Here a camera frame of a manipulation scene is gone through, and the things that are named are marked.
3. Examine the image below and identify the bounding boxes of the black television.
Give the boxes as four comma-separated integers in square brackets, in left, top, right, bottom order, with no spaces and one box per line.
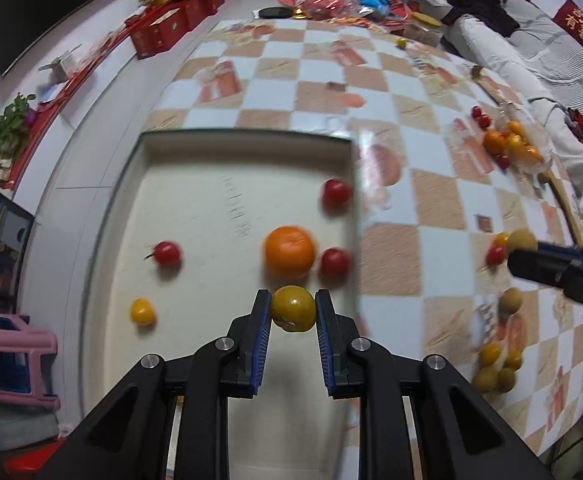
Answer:
[0,0,157,78]

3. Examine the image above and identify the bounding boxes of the pink plastic stool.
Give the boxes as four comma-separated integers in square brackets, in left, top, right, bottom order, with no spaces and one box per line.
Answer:
[0,311,62,413]

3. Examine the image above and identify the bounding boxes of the red gift box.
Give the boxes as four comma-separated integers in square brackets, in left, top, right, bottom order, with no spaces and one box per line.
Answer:
[184,0,222,31]
[126,7,189,60]

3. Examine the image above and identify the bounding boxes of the white rectangular tray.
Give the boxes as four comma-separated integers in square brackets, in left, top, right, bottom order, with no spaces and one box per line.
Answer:
[78,127,367,480]

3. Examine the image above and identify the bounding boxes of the clear bag of red items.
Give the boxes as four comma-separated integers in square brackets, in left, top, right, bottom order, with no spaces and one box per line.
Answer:
[299,0,372,23]

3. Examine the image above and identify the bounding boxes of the green potted plant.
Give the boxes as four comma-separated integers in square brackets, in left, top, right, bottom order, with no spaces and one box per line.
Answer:
[0,92,39,181]

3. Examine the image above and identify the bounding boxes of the long wooden tray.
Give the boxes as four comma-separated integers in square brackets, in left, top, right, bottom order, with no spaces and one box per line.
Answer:
[541,170,583,248]

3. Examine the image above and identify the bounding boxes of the small white carton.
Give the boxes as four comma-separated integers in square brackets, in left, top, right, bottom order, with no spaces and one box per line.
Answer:
[38,45,84,83]

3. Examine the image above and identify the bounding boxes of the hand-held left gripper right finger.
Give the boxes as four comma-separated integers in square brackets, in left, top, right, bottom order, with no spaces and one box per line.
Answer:
[314,289,555,480]

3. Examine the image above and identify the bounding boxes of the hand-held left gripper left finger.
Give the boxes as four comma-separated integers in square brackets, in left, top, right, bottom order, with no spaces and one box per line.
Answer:
[36,289,273,480]

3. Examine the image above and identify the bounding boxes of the orange mandarin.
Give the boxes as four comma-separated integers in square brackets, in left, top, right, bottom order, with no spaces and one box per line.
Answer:
[262,226,317,278]

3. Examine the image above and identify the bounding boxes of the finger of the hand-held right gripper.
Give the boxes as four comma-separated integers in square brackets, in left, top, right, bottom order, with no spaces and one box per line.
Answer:
[508,249,579,286]
[537,241,583,261]

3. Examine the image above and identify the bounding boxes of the grey striped sofa cover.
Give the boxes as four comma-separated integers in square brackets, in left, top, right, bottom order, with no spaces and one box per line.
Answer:
[501,0,583,111]

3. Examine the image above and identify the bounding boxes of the clear glass bowl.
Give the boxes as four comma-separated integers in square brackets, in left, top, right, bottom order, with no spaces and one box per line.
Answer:
[481,105,557,176]

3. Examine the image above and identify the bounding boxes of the red pillow with gold print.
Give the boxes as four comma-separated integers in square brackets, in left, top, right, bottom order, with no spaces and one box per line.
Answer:
[552,0,583,56]

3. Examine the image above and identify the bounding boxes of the round yellow-lidded tin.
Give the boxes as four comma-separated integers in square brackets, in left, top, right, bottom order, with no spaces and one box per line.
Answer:
[411,12,445,46]

